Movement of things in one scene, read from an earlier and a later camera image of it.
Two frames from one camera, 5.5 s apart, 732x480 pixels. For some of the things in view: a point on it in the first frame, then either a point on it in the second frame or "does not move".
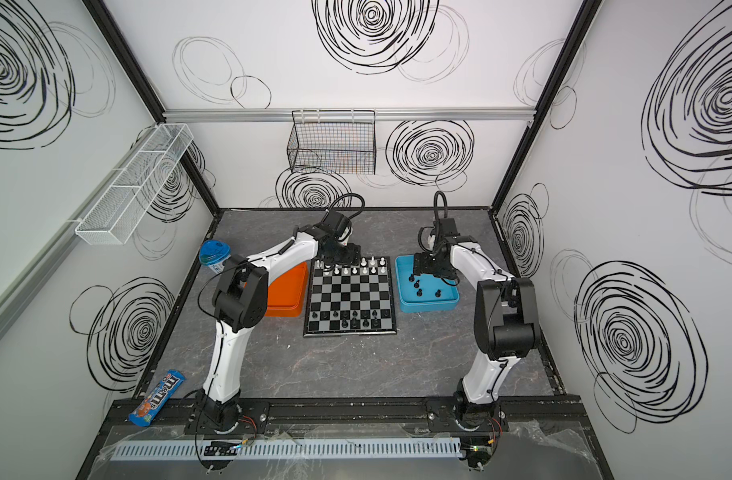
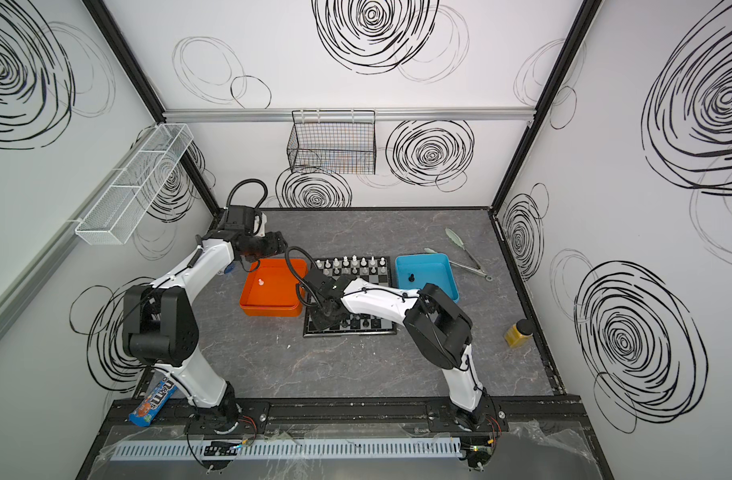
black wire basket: (339, 142) does not move
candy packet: (144, 414) does not move
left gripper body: (348, 253) -> (271, 244)
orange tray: (287, 292) does not move
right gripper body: (435, 265) -> (325, 309)
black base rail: (357, 415) does not move
